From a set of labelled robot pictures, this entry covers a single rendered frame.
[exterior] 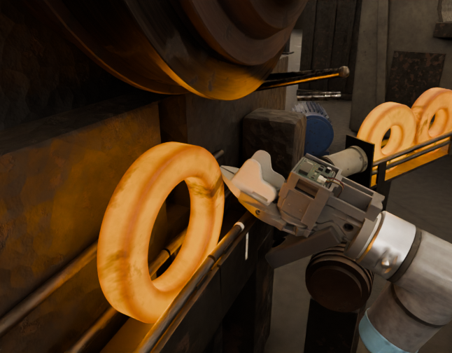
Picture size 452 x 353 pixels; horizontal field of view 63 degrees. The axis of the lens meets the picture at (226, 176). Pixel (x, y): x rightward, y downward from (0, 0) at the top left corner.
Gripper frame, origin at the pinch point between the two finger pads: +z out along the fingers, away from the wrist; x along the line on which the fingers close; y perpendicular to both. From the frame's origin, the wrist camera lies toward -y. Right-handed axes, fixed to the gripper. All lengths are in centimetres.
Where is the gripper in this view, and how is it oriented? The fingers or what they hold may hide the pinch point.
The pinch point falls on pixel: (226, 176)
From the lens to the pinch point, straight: 52.5
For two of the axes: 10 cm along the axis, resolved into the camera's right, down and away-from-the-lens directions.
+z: -8.6, -4.5, 2.5
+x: -4.4, 3.7, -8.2
